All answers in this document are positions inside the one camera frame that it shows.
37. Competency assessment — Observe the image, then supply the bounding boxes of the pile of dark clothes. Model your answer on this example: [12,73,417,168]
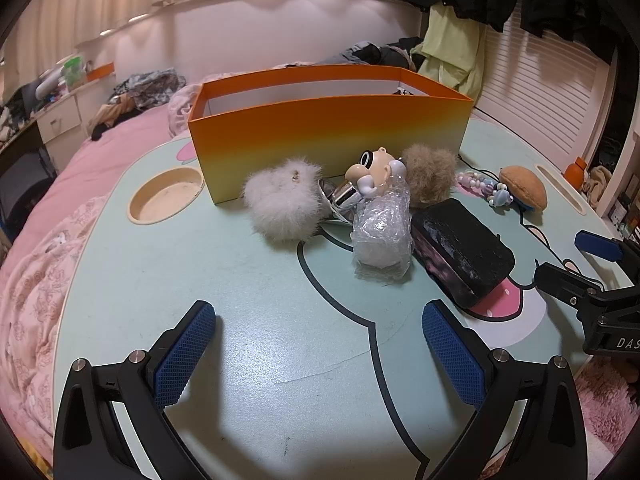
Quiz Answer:
[327,37,427,70]

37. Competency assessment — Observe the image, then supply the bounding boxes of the shiny silver trinket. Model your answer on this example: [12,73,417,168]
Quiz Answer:
[317,177,364,223]

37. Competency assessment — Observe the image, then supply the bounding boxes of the pink bedsheet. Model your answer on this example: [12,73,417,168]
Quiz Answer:
[0,105,202,281]

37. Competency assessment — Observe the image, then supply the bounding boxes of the big-eyed doll figure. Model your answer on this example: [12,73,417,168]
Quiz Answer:
[345,146,408,196]

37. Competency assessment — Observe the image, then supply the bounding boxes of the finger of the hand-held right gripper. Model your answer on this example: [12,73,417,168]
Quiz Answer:
[532,262,608,307]
[575,230,640,263]

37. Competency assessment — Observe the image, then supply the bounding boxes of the white slatted shutter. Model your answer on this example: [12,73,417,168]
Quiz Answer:
[479,24,617,163]

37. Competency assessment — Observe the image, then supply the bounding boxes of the orange cardboard box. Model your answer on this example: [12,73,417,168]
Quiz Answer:
[187,64,474,206]

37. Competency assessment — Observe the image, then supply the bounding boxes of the black chair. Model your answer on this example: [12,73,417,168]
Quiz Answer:
[0,149,57,243]

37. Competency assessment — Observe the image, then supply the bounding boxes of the white desk with drawer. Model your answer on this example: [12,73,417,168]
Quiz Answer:
[27,91,85,162]

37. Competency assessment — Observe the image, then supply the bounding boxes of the brown and black clothing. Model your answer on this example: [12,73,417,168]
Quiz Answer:
[90,94,147,142]

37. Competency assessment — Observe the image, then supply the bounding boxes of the pink floral quilt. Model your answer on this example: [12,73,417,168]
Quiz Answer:
[0,194,115,453]

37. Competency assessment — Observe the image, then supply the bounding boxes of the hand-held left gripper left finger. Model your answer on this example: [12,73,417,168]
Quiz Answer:
[52,300,218,480]

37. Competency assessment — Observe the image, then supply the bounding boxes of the pastel bead keychain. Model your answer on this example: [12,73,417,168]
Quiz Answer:
[456,170,514,209]

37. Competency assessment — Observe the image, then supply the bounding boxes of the leopard patterned clothes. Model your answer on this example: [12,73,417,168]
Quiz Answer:
[109,72,187,112]

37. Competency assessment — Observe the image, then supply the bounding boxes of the light green garment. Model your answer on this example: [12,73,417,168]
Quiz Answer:
[411,1,487,107]

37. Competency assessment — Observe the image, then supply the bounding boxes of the beige crumpled cloth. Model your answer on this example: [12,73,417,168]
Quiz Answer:
[581,165,614,207]

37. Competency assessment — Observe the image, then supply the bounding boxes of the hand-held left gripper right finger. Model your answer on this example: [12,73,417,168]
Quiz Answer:
[421,299,588,480]

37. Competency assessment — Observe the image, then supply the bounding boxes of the brown fluffy pompom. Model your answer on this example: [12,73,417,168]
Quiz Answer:
[401,143,459,209]

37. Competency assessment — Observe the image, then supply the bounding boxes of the small orange bottle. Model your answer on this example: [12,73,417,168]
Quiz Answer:
[565,156,587,191]

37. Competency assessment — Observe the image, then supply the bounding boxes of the bubble wrap packet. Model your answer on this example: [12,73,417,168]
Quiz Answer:
[351,180,414,284]

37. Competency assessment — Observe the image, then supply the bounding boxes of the silver curved rail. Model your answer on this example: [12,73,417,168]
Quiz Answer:
[99,0,403,37]

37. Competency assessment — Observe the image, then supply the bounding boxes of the black rectangular case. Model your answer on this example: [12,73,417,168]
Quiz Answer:
[410,198,516,310]

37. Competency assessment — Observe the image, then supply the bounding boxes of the black hanging garment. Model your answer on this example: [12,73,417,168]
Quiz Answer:
[519,0,623,67]

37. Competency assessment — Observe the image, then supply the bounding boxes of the white fluffy pompom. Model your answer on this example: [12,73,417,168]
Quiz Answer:
[242,156,327,242]

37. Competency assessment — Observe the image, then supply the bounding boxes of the tan burger plush toy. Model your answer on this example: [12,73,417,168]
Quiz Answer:
[498,165,549,212]

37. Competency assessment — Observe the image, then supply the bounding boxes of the green white bottle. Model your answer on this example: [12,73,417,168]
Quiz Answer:
[62,56,88,92]

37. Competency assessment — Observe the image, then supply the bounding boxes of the pink shaggy rug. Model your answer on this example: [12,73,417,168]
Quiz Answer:
[574,355,640,457]

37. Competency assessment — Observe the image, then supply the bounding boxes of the thin black cable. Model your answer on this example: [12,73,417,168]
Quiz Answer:
[456,151,502,173]

